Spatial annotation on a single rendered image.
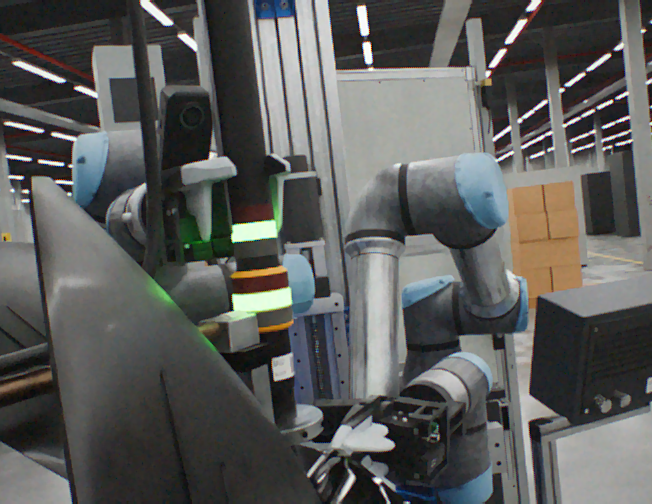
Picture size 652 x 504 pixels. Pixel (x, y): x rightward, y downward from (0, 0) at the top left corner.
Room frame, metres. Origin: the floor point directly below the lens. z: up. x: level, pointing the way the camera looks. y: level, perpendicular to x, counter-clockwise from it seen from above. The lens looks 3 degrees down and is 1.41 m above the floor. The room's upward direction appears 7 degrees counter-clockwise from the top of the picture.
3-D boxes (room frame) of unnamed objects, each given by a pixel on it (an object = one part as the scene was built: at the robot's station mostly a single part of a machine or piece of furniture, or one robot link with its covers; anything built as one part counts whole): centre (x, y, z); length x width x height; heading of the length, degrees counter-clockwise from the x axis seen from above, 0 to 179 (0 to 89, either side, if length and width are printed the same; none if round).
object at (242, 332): (0.47, 0.05, 1.31); 0.09 x 0.07 x 0.10; 145
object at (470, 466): (0.84, -0.14, 1.08); 0.11 x 0.08 x 0.11; 69
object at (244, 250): (0.48, 0.05, 1.40); 0.03 x 0.03 x 0.01
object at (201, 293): (0.72, 0.18, 1.34); 0.11 x 0.08 x 0.11; 111
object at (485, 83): (2.66, -0.74, 1.82); 0.09 x 0.04 x 0.23; 110
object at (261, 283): (0.48, 0.05, 1.38); 0.04 x 0.04 x 0.01
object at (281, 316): (0.48, 0.05, 1.35); 0.04 x 0.04 x 0.01
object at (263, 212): (0.48, 0.05, 1.43); 0.03 x 0.03 x 0.01
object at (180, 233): (0.58, 0.11, 1.44); 0.12 x 0.08 x 0.09; 30
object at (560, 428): (1.04, -0.42, 1.04); 0.24 x 0.03 x 0.03; 110
